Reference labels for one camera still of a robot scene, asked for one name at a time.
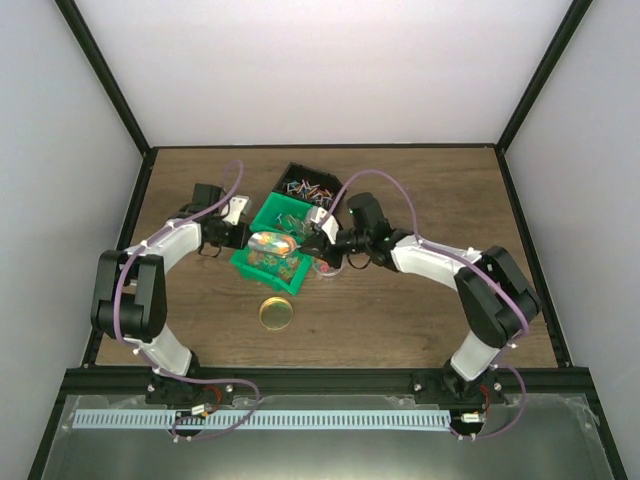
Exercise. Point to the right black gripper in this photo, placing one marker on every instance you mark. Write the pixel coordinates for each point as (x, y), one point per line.
(320, 241)

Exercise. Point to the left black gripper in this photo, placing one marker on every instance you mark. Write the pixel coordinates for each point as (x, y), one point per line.
(242, 239)

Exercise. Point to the clear plastic jar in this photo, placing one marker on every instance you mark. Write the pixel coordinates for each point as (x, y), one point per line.
(324, 271)

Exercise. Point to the green bin gummy candies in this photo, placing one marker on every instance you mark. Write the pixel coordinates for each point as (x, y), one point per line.
(279, 273)

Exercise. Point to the black bin candies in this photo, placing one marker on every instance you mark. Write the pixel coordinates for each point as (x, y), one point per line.
(309, 185)

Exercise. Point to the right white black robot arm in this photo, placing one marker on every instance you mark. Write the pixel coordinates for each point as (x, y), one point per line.
(498, 301)

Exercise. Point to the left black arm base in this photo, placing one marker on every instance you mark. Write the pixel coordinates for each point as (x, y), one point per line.
(162, 390)

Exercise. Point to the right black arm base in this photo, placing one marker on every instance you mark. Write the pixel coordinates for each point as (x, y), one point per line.
(448, 389)

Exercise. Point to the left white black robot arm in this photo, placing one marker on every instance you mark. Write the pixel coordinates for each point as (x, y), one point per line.
(130, 301)

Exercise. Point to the gold jar lid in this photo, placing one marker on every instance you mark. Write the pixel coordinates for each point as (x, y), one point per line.
(275, 313)

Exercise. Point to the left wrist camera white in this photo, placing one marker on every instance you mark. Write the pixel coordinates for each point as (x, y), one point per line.
(237, 207)

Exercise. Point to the light blue slotted cable duct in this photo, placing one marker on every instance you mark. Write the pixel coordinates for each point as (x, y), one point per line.
(420, 420)

